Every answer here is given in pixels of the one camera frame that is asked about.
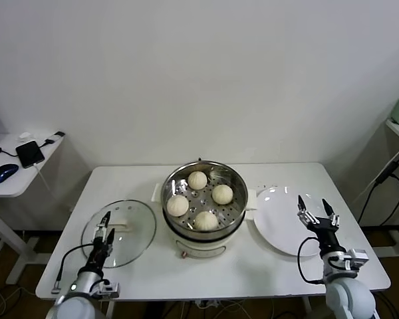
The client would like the white phone charging cable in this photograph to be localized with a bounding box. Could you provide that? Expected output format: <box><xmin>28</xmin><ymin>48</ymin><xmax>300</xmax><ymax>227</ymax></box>
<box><xmin>33</xmin><ymin>162</ymin><xmax>74</xmax><ymax>213</ymax></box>

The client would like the stainless steel steamer basket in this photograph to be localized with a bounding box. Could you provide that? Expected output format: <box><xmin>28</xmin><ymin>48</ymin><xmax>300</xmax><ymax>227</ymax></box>
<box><xmin>160</xmin><ymin>161</ymin><xmax>250</xmax><ymax>239</ymax></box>

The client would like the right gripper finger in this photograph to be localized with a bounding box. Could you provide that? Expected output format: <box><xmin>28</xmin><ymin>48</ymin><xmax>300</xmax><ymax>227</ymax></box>
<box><xmin>297</xmin><ymin>195</ymin><xmax>321</xmax><ymax>227</ymax></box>
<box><xmin>321</xmin><ymin>198</ymin><xmax>340</xmax><ymax>229</ymax></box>

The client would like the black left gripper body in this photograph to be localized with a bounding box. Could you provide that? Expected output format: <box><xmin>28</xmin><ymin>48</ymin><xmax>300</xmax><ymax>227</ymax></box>
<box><xmin>87</xmin><ymin>239</ymin><xmax>110</xmax><ymax>272</ymax></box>

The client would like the blue computer mouse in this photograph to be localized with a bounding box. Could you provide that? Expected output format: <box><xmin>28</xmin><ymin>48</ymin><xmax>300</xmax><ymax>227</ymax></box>
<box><xmin>0</xmin><ymin>163</ymin><xmax>20</xmax><ymax>183</ymax></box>

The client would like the white round plate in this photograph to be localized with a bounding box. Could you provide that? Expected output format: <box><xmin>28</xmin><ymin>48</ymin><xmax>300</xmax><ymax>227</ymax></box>
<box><xmin>252</xmin><ymin>185</ymin><xmax>333</xmax><ymax>257</ymax></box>

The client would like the black smartphone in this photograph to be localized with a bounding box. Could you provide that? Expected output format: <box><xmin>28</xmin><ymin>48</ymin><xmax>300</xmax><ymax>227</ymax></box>
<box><xmin>15</xmin><ymin>140</ymin><xmax>46</xmax><ymax>169</ymax></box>

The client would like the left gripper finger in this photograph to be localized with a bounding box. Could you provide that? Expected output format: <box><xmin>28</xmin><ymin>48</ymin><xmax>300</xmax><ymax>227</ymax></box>
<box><xmin>105</xmin><ymin>227</ymin><xmax>116</xmax><ymax>251</ymax></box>
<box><xmin>92</xmin><ymin>211</ymin><xmax>112</xmax><ymax>244</ymax></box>

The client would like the black power cable with adapter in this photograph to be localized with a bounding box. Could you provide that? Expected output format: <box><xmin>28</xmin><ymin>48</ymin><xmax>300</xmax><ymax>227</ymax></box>
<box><xmin>357</xmin><ymin>159</ymin><xmax>399</xmax><ymax>227</ymax></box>

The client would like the glass lid with cream handle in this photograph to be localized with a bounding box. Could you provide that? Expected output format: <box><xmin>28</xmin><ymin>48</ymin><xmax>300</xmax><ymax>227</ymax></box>
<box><xmin>80</xmin><ymin>199</ymin><xmax>157</xmax><ymax>268</ymax></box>

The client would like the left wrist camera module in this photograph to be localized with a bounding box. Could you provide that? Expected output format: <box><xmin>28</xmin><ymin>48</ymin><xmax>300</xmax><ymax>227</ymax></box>
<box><xmin>98</xmin><ymin>280</ymin><xmax>120</xmax><ymax>299</ymax></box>

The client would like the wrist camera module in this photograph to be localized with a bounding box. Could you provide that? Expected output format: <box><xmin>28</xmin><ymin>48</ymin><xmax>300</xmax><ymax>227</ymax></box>
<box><xmin>98</xmin><ymin>280</ymin><xmax>120</xmax><ymax>299</ymax></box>
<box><xmin>344</xmin><ymin>249</ymin><xmax>368</xmax><ymax>272</ymax></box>

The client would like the white steamed baozi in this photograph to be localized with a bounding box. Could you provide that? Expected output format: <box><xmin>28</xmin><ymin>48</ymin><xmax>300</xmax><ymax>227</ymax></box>
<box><xmin>188</xmin><ymin>170</ymin><xmax>208</xmax><ymax>189</ymax></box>
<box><xmin>211</xmin><ymin>184</ymin><xmax>234</xmax><ymax>205</ymax></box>
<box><xmin>166</xmin><ymin>195</ymin><xmax>190</xmax><ymax>217</ymax></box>
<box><xmin>194</xmin><ymin>211</ymin><xmax>219</xmax><ymax>232</ymax></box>

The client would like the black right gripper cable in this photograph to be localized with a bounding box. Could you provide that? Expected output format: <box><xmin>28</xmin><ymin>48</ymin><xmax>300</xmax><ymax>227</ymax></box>
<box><xmin>297</xmin><ymin>236</ymin><xmax>327</xmax><ymax>284</ymax></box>

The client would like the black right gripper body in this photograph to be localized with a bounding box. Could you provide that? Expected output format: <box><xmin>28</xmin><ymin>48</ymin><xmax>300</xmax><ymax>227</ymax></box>
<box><xmin>306</xmin><ymin>217</ymin><xmax>342</xmax><ymax>256</ymax></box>

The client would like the black usb adapter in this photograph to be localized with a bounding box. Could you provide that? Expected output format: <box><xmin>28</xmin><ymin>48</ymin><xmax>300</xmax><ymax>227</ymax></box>
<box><xmin>43</xmin><ymin>131</ymin><xmax>66</xmax><ymax>147</ymax></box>

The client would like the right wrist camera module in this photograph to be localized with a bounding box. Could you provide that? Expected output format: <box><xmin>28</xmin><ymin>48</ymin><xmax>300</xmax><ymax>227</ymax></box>
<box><xmin>344</xmin><ymin>249</ymin><xmax>368</xmax><ymax>272</ymax></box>

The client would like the white side desk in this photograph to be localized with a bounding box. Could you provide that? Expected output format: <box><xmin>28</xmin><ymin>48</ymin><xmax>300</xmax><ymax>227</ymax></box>
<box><xmin>0</xmin><ymin>132</ymin><xmax>66</xmax><ymax>285</ymax></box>

